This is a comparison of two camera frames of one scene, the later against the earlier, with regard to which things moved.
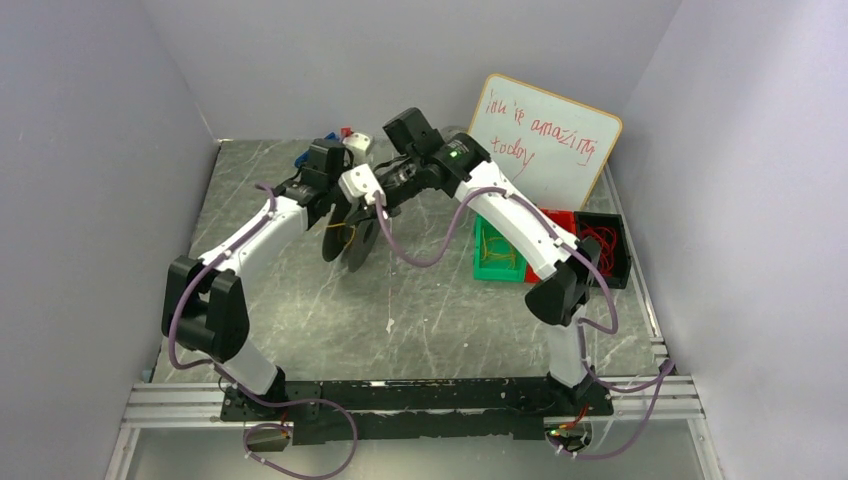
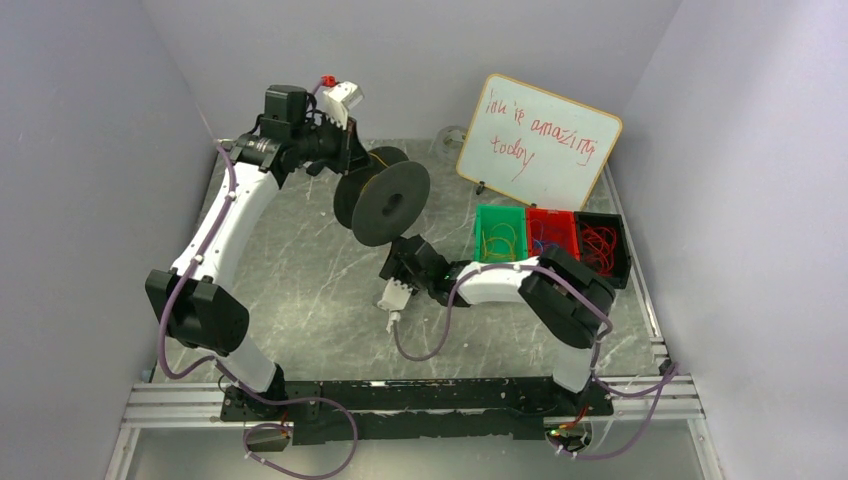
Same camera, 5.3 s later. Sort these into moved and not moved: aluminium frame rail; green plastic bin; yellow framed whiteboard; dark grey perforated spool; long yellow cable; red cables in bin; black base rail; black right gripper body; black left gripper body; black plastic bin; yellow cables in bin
Moved: black left gripper body; dark grey perforated spool; long yellow cable; black right gripper body
Not moved: aluminium frame rail; yellow framed whiteboard; red cables in bin; black base rail; green plastic bin; black plastic bin; yellow cables in bin
